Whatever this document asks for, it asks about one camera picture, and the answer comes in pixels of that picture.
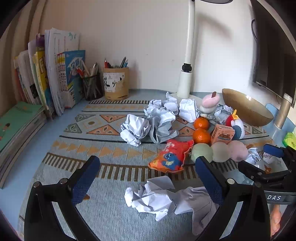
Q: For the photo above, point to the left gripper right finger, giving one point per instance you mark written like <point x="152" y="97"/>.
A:
<point x="252" y="222"/>

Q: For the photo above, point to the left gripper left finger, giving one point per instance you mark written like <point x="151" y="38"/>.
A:
<point x="41" y="222"/>

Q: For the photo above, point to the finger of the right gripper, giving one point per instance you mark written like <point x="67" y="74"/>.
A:
<point x="280" y="152"/>
<point x="258" y="175"/>

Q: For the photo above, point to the three-ball plush dango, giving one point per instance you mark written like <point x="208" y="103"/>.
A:
<point x="220" y="152"/>

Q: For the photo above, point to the orange small carton box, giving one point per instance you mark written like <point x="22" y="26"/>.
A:
<point x="222" y="133"/>

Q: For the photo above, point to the white blue duck plush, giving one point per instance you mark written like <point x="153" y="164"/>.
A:
<point x="236" y="123"/>

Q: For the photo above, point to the orange tangerine front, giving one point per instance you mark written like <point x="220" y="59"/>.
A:
<point x="201" y="135"/>

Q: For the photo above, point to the orange tangerine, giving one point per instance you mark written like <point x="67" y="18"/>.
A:
<point x="201" y="122"/>
<point x="201" y="135"/>

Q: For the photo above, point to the orange tangerine back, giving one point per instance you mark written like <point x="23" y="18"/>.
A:
<point x="201" y="122"/>

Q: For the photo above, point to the pink white plush stack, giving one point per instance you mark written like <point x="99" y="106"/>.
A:
<point x="209" y="104"/>

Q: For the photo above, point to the red fish plush pouch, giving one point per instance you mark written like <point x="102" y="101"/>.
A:
<point x="172" y="158"/>

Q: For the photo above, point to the large white paper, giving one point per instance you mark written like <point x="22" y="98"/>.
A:
<point x="157" y="198"/>

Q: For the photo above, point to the paper gripper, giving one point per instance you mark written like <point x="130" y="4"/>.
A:
<point x="264" y="161"/>

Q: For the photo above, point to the person's right hand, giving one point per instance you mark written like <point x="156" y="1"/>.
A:
<point x="275" y="218"/>

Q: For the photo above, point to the green snack bag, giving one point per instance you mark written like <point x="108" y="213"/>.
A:
<point x="290" y="140"/>

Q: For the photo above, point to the brown ribbed bowl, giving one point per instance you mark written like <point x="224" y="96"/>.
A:
<point x="248" y="109"/>

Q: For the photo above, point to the silver thermos bottle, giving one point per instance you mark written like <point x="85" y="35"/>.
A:
<point x="281" y="116"/>

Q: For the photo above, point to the green flat book stack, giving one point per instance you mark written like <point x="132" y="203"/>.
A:
<point x="18" y="127"/>

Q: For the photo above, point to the patterned woven table mat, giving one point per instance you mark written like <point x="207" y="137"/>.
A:
<point x="95" y="131"/>

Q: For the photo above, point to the white desk lamp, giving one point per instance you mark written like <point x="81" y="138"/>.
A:
<point x="185" y="78"/>

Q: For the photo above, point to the black monitor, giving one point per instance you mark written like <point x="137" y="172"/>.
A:
<point x="275" y="48"/>

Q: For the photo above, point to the black mesh pen cup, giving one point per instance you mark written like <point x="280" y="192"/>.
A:
<point x="92" y="87"/>

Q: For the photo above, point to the row of upright books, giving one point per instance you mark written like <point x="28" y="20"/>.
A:
<point x="27" y="75"/>

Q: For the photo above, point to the blue cover book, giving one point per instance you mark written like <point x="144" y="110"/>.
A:
<point x="69" y="63"/>

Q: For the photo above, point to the brown paper pen holder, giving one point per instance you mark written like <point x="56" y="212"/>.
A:
<point x="116" y="83"/>

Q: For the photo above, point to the yellow book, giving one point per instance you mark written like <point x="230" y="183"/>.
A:
<point x="43" y="82"/>

